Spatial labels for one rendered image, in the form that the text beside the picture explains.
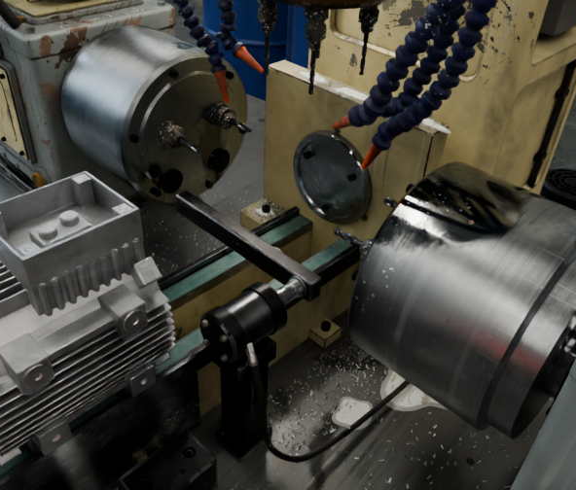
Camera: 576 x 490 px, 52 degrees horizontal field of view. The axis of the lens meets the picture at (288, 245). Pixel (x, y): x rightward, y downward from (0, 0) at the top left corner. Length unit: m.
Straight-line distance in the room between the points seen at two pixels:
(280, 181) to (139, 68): 0.28
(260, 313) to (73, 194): 0.24
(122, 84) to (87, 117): 0.09
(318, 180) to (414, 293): 0.37
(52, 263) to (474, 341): 0.39
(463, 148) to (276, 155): 0.29
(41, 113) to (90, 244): 0.53
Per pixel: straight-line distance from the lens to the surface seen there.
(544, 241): 0.59
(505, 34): 0.83
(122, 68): 0.93
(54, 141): 1.10
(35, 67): 1.05
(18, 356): 0.57
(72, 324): 0.60
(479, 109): 0.87
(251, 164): 1.36
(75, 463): 0.72
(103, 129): 0.93
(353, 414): 0.85
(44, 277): 0.58
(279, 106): 0.94
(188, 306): 0.85
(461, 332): 0.57
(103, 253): 0.60
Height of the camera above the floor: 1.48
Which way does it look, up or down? 38 degrees down
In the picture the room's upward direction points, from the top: 3 degrees clockwise
